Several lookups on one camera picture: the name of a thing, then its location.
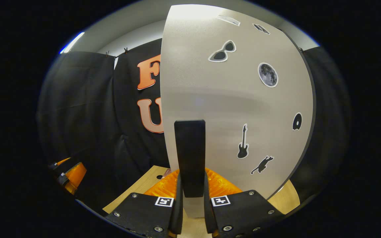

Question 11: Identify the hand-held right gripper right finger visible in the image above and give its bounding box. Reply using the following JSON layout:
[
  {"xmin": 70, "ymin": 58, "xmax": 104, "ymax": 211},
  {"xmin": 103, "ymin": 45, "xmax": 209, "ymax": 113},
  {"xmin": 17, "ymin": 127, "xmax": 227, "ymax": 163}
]
[{"xmin": 204, "ymin": 167, "xmax": 285, "ymax": 238}]

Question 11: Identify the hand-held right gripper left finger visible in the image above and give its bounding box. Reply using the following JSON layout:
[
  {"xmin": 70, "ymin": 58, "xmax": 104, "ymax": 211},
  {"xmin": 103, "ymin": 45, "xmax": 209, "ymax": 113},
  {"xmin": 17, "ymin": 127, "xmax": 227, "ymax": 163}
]
[{"xmin": 105, "ymin": 170, "xmax": 184, "ymax": 238}]

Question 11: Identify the black door handle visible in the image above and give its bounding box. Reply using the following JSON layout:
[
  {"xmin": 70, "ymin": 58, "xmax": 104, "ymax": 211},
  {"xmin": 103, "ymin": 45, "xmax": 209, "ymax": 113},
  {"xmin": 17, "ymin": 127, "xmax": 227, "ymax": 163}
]
[{"xmin": 174, "ymin": 120, "xmax": 206, "ymax": 198}]

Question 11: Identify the beige cabinet door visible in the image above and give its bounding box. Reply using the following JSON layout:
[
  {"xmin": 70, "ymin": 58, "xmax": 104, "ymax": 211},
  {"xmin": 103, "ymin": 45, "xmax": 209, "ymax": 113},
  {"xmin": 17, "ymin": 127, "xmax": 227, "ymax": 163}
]
[{"xmin": 160, "ymin": 4, "xmax": 317, "ymax": 218}]

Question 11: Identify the black backdrop cloth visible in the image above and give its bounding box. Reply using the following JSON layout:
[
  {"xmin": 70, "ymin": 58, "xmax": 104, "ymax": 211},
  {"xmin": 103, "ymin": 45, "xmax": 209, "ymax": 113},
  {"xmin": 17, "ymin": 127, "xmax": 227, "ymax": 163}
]
[{"xmin": 37, "ymin": 38, "xmax": 351, "ymax": 215}]

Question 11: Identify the narrow ceiling light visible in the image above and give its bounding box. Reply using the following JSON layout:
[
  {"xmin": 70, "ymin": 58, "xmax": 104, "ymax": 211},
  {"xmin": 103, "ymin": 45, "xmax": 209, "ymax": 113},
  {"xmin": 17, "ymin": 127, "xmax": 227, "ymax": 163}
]
[{"xmin": 60, "ymin": 32, "xmax": 85, "ymax": 54}]

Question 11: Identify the row of black cloth clips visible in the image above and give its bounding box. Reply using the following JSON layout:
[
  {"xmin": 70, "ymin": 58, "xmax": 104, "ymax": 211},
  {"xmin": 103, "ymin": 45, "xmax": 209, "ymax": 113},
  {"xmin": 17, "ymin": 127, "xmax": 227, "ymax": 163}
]
[{"xmin": 105, "ymin": 47, "xmax": 130, "ymax": 57}]

